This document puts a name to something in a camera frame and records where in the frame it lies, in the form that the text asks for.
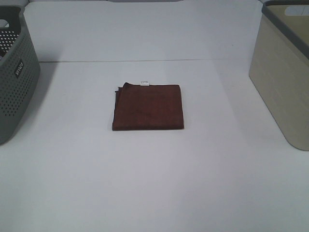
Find grey perforated plastic basket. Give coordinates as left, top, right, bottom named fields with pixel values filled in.
left=0, top=5, right=41, bottom=144

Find beige plastic basket grey rim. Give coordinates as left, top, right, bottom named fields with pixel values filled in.
left=249, top=0, right=309, bottom=151

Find brown towel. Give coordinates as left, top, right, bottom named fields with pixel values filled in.
left=112, top=83, right=184, bottom=131

